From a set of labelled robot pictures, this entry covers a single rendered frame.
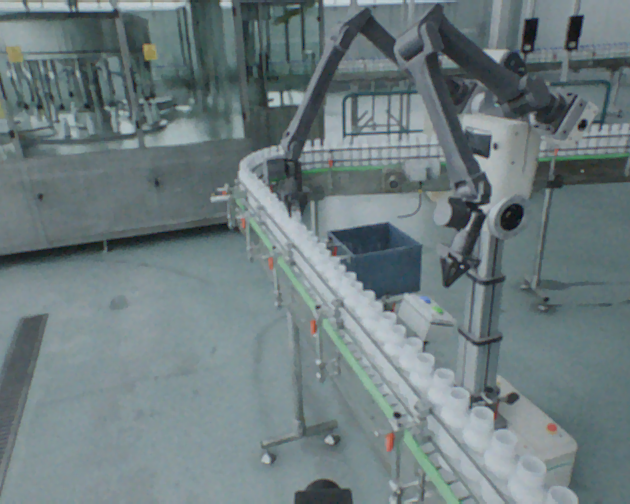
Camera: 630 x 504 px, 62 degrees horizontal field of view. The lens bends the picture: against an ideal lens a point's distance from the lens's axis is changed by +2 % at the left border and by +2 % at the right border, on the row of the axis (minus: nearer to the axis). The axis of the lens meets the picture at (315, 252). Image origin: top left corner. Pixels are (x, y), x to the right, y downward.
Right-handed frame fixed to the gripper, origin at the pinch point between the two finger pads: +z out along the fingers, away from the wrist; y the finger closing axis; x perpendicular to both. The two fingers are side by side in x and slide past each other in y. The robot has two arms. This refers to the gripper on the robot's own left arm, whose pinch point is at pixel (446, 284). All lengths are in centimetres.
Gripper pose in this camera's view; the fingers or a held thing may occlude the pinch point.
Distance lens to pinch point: 135.3
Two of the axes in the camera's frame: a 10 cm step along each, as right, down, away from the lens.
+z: -2.9, 9.2, 2.7
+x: 9.0, 1.7, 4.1
